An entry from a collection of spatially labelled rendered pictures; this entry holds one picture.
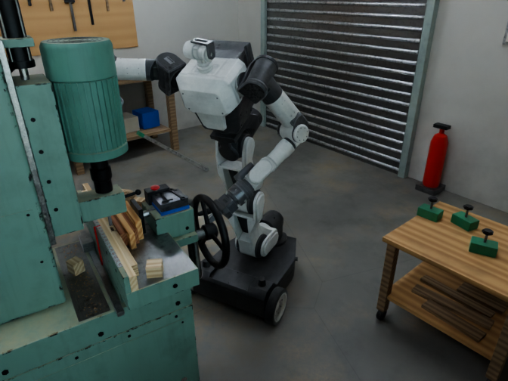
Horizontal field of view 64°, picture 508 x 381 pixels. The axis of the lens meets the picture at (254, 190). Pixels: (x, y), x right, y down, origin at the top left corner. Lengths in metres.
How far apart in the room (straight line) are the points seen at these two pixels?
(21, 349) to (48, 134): 0.56
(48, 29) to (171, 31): 1.32
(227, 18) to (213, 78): 3.93
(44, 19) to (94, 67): 3.50
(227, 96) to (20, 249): 0.89
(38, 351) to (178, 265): 0.42
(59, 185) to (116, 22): 3.73
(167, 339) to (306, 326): 1.06
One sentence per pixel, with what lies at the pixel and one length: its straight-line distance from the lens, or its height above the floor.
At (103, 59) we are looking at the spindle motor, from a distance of 1.14.
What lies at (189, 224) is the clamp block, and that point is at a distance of 1.40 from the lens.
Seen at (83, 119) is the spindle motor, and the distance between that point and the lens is 1.15.
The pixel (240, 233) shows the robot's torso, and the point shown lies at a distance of 2.31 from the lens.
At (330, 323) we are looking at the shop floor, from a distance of 2.34.
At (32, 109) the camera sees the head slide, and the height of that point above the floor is 1.36.
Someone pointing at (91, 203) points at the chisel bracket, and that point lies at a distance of 1.28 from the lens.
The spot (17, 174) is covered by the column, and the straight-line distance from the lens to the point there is 1.14.
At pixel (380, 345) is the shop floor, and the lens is 2.29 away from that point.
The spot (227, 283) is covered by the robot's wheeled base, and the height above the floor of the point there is 0.19.
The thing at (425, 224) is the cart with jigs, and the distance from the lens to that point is 2.27.
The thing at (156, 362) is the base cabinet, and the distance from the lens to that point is 1.46.
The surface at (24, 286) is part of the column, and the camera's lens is 1.29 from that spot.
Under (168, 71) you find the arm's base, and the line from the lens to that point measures 1.75.
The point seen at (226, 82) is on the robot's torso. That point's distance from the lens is 1.60.
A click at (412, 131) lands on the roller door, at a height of 0.46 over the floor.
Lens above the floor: 1.62
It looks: 27 degrees down
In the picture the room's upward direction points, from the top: straight up
